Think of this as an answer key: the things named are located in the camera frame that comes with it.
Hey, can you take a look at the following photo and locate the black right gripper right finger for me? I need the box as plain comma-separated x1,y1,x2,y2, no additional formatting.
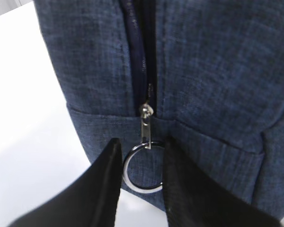
162,137,282,227

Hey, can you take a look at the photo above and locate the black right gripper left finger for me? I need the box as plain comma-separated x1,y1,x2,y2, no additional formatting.
10,138,123,227

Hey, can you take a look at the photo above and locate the dark navy lunch bag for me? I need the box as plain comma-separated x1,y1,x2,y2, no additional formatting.
35,0,284,219

